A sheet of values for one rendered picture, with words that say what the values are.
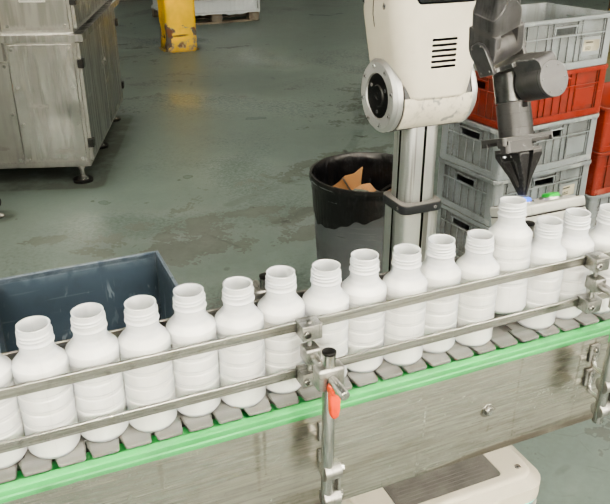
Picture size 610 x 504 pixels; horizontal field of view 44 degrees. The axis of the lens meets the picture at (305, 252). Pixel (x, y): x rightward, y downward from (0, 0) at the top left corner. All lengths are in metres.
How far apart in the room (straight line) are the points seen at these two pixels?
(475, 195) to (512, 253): 2.43
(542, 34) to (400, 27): 1.82
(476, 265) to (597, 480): 1.53
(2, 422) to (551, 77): 0.90
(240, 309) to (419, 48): 0.85
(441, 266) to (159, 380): 0.40
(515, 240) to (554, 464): 1.51
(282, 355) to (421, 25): 0.85
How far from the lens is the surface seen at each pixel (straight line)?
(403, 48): 1.58
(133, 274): 1.50
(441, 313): 1.04
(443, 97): 1.64
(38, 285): 1.48
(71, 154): 4.62
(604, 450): 2.61
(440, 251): 1.01
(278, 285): 0.91
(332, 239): 2.77
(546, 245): 1.11
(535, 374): 1.17
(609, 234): 1.18
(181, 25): 8.56
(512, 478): 2.03
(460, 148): 3.52
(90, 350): 0.87
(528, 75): 1.24
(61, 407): 0.89
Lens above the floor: 1.59
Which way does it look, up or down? 26 degrees down
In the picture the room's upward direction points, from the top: straight up
